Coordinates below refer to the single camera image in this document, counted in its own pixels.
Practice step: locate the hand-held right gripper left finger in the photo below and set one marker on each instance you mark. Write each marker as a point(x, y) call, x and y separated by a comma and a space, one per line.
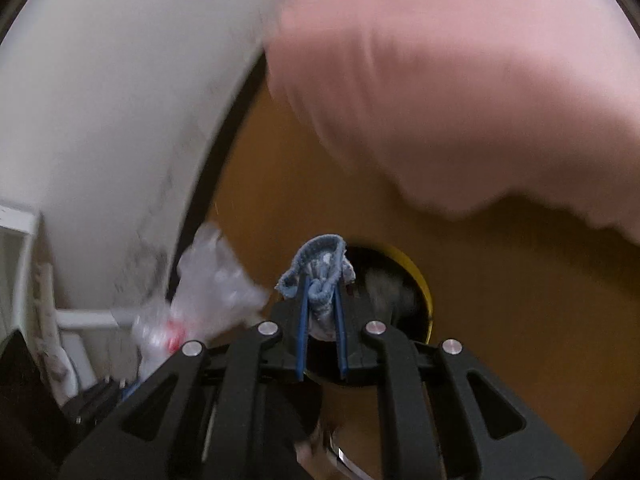
point(300, 330)

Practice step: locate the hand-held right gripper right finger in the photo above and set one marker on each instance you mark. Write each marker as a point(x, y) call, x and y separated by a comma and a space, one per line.
point(342, 340)

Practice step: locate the clear plastic bag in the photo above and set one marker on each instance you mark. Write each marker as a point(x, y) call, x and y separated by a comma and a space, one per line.
point(210, 285)

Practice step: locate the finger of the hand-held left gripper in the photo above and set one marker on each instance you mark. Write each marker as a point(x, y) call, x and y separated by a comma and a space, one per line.
point(100, 400)

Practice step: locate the black bin with yellow rim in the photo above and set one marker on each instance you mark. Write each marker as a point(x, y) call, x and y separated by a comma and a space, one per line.
point(380, 257)

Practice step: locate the blue knitted sock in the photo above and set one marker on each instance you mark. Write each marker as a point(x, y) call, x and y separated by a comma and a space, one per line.
point(320, 270)

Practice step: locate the white desk frame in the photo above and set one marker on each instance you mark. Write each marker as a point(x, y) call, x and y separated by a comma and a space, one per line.
point(25, 270)

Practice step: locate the pink blanket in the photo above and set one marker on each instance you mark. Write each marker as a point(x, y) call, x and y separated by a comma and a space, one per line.
point(450, 85)

